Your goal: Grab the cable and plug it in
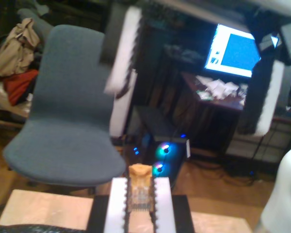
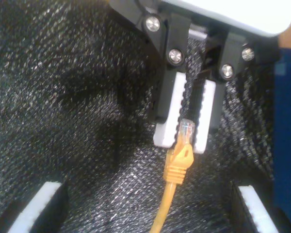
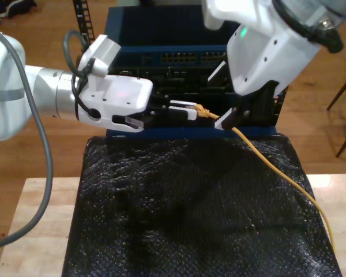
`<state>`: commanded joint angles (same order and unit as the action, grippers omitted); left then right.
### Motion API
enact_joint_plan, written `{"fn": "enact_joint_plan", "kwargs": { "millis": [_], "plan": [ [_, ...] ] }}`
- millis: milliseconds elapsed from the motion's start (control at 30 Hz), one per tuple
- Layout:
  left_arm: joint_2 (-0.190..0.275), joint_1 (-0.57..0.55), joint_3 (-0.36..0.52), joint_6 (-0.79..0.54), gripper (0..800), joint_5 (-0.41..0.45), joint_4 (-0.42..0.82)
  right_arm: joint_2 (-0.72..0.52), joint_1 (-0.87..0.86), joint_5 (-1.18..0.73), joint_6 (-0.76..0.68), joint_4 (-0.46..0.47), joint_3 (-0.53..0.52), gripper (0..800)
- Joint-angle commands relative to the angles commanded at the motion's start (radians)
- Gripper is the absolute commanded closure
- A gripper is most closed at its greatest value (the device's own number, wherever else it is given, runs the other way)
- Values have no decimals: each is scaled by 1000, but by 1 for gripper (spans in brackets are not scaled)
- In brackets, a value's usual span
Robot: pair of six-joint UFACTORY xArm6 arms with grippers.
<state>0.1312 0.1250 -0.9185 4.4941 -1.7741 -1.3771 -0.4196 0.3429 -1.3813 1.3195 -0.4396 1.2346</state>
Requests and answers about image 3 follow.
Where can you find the black rack server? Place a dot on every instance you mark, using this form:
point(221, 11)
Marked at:
point(184, 80)

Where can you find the brown wooden chair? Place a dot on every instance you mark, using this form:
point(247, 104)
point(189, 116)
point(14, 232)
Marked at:
point(342, 91)

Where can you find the small dark object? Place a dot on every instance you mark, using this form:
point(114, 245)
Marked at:
point(147, 1)

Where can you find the black bubble mat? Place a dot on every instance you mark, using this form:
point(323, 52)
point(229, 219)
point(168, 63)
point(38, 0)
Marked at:
point(161, 216)

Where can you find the dark shoe white sole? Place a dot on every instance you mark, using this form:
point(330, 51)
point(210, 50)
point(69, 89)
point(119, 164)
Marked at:
point(14, 7)

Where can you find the black perforated rack post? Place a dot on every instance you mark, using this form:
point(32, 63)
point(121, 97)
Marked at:
point(83, 20)
point(281, 115)

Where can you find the blue network switch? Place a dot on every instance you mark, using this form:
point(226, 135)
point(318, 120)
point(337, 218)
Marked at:
point(161, 26)

